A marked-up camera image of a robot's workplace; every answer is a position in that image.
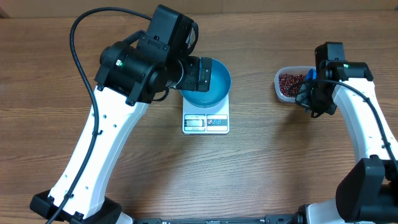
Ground blue plastic measuring scoop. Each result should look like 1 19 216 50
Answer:
302 68 317 113

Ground teal metal bowl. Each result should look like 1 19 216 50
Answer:
180 58 232 108

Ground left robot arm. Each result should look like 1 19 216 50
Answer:
30 5 212 224

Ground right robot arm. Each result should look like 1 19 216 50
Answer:
294 42 397 223

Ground white digital kitchen scale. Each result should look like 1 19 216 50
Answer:
182 95 230 134

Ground red adzuki beans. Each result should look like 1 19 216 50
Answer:
278 73 306 97

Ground clear plastic food container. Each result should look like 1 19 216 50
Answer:
274 66 315 103

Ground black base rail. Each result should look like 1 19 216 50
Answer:
133 213 305 224

